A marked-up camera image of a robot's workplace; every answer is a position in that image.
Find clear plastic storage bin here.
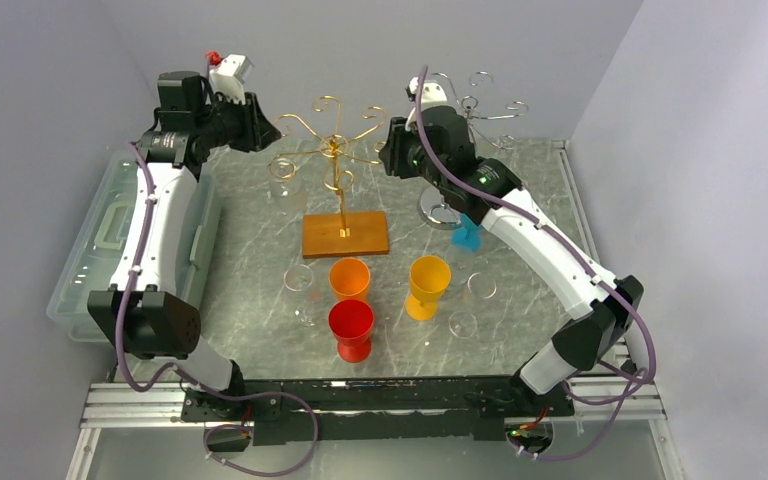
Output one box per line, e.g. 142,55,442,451
46,150,222,345

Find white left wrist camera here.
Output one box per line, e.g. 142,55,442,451
205,51,253,104

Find red plastic wine glass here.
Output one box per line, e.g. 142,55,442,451
328,299,375,363

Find clear wine glass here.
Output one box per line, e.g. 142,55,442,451
268,157,308,217
283,264,320,327
448,272,498,338

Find chrome wire glass rack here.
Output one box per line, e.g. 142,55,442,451
409,73,528,224

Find yellow plastic wine glass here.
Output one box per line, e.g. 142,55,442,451
404,255,451,321

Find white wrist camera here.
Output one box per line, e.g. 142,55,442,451
406,77,449,127
205,51,253,104

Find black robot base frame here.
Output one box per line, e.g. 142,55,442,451
179,375,575,446

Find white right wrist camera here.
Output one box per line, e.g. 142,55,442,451
406,77,449,127

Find blue plastic wine glass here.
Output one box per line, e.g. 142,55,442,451
451,213,482,252

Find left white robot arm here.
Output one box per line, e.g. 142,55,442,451
87,67,281,420

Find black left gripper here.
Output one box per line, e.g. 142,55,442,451
196,89,283,153

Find gold wire rack wooden base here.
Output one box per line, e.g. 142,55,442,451
275,95,390,259

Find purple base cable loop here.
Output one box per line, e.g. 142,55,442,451
202,393,322,478

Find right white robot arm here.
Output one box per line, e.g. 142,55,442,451
379,105,643,415

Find orange plastic wine glass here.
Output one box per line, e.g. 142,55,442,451
329,257,371,302

